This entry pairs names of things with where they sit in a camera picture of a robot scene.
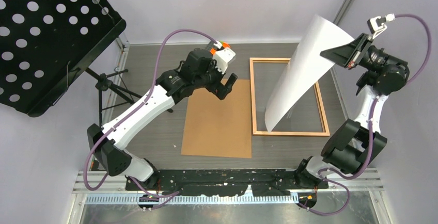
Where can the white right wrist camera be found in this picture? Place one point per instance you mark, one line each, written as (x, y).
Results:
(378, 25)

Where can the wooden picture frame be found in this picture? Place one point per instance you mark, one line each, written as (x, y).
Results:
(322, 114)

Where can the transparent acrylic sheet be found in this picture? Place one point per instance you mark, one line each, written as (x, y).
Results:
(304, 116)

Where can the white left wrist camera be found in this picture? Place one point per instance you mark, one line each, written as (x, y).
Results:
(223, 58)

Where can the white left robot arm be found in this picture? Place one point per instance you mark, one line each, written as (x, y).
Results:
(201, 69)

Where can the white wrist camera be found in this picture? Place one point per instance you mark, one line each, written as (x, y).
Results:
(378, 25)
(223, 58)

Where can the aluminium rail with ruler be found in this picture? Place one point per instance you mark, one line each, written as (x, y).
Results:
(112, 192)

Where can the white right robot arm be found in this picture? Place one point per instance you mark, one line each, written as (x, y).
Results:
(358, 141)

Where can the black perforated music stand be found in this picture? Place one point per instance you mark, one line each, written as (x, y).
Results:
(47, 44)

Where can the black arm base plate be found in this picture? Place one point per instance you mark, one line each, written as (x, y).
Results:
(223, 182)

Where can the landscape photo print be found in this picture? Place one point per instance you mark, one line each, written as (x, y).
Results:
(305, 67)

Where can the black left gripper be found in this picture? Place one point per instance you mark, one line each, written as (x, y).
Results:
(221, 91)

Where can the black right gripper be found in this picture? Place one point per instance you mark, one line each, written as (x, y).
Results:
(352, 54)

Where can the brown cardboard backing board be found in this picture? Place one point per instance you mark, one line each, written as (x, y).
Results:
(220, 128)

